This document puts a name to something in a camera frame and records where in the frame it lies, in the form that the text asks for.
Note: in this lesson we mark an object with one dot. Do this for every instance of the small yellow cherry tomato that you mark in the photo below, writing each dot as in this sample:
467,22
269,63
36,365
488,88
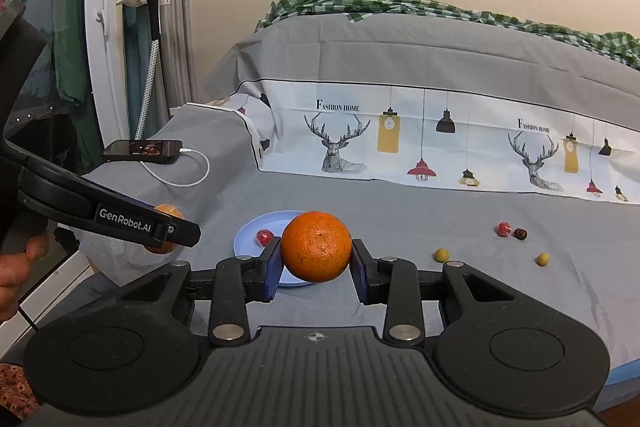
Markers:
543,259
441,255

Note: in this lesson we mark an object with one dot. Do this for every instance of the grey deer print bedsheet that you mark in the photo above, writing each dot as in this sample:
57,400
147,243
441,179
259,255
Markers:
400,217

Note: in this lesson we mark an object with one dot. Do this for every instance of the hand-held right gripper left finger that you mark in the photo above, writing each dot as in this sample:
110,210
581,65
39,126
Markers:
274,267

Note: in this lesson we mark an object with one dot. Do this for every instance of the patterned orange clothing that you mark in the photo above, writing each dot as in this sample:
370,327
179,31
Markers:
12,389

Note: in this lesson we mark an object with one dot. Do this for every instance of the dark brown date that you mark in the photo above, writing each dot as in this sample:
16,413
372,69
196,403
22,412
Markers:
520,234

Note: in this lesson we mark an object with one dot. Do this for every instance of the shiny red cherry tomato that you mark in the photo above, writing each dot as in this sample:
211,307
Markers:
265,237
503,229

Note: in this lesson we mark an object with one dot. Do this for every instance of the blue mattress edge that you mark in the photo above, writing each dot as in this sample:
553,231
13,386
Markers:
625,379

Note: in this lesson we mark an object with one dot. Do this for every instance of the black smartphone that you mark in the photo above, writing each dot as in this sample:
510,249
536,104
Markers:
145,149

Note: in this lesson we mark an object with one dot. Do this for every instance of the person's left hand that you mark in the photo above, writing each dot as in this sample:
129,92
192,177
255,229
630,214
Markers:
15,277

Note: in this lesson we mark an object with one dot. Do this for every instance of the white door frame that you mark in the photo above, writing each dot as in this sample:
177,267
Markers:
107,57

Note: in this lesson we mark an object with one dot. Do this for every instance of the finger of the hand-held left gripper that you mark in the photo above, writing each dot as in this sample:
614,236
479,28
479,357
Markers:
125,219

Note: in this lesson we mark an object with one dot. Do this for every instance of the green hanging cloth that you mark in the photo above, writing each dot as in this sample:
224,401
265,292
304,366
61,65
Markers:
70,57

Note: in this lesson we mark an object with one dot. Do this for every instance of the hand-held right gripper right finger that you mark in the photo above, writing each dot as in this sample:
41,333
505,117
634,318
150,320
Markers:
359,272

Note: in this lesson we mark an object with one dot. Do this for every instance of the orange tangerine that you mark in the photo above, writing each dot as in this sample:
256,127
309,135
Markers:
316,247
167,210

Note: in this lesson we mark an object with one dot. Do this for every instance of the green checkered blanket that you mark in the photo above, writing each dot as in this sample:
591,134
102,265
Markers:
325,2

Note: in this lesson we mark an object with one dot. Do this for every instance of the teal curtain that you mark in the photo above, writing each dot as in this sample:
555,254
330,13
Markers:
135,57

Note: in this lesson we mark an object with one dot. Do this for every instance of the grey curtain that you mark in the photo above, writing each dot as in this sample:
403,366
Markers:
175,47

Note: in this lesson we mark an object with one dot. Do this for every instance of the light blue plate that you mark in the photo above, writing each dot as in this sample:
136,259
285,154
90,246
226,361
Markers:
250,237

